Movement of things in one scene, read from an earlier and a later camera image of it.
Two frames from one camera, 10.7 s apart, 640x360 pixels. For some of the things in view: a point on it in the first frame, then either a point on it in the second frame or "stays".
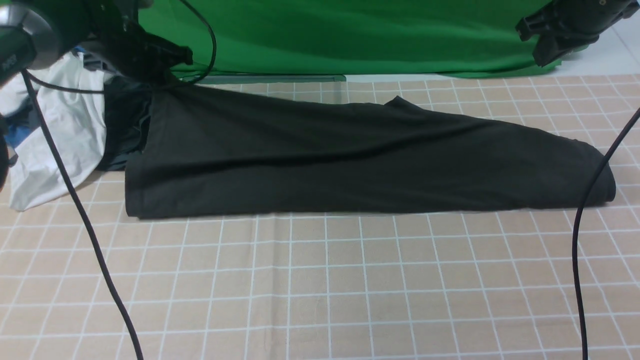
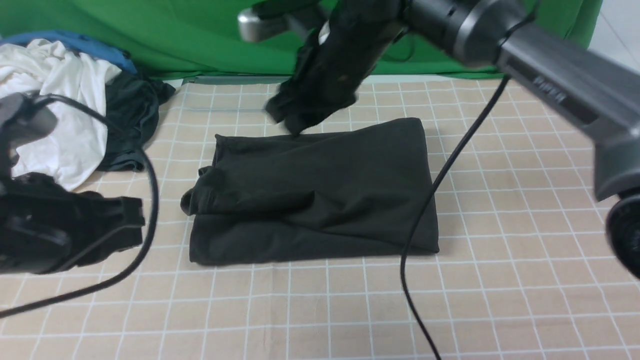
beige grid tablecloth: x=491 y=284 stays
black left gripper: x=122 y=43 to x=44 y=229
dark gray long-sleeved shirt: x=204 y=153 to x=347 y=191
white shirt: x=78 y=118 stays
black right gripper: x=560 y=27 to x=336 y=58
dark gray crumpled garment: x=127 y=103 stays
